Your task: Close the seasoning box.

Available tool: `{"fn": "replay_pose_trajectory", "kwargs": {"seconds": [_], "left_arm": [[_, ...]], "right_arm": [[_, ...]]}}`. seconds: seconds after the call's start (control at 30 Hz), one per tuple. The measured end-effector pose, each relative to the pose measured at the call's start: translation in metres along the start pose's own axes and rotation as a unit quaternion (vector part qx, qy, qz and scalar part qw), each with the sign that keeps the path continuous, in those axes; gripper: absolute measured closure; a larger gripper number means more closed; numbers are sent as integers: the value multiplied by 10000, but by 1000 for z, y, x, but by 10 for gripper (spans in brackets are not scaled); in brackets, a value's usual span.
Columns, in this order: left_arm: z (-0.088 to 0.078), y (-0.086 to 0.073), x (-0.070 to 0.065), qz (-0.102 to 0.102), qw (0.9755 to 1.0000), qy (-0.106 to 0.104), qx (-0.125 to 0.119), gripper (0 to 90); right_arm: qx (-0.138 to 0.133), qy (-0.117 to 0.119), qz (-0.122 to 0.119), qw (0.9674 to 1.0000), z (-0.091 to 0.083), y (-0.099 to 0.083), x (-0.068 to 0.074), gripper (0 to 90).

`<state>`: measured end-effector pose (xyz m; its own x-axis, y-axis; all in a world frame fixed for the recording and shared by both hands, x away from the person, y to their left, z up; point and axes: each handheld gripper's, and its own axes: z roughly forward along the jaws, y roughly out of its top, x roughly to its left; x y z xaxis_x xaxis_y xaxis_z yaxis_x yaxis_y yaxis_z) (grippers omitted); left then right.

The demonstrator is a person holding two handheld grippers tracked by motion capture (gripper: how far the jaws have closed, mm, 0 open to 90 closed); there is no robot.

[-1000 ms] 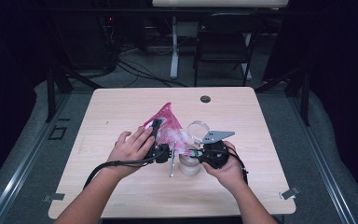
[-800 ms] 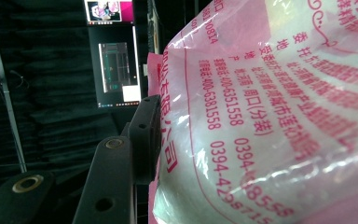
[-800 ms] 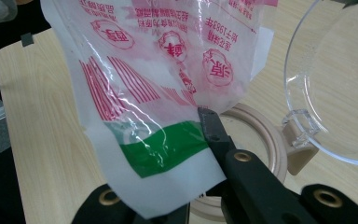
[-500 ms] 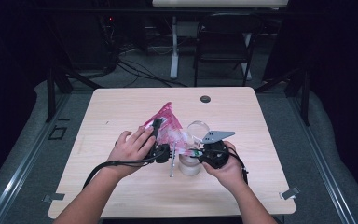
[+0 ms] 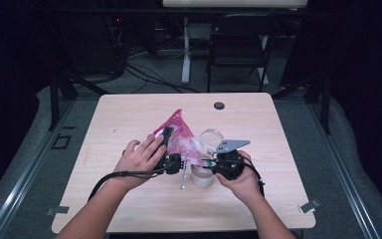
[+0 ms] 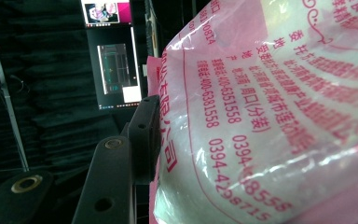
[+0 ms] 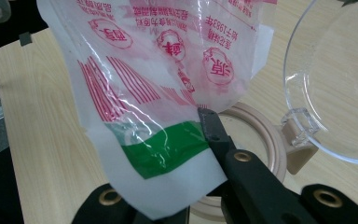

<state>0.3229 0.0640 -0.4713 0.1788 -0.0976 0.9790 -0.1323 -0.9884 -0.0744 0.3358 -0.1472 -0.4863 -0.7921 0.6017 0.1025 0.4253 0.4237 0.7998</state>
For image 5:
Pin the aluminium floor rail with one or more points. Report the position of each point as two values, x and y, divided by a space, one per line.
20 189
344 186

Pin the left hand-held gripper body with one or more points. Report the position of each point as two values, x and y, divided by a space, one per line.
171 164

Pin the dark cabinet with red light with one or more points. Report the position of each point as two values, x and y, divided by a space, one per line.
89 43

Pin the person's left hand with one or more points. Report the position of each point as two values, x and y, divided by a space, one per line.
139 162

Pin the thin metal spoon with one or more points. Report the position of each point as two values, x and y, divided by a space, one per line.
184 172

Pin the black metal stand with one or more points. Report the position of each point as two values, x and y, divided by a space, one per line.
54 99
326 106

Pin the white desk leg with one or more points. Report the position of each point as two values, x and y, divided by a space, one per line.
264 71
186 59

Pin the grey metal table clip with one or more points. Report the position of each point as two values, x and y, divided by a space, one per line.
58 210
309 205

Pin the person's right hand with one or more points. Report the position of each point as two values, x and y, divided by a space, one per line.
245 187

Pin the pink snack packet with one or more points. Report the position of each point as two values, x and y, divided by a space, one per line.
180 132

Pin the black folding chair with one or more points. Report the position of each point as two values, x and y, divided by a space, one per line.
242 43

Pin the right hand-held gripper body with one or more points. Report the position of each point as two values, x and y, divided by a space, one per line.
229 166

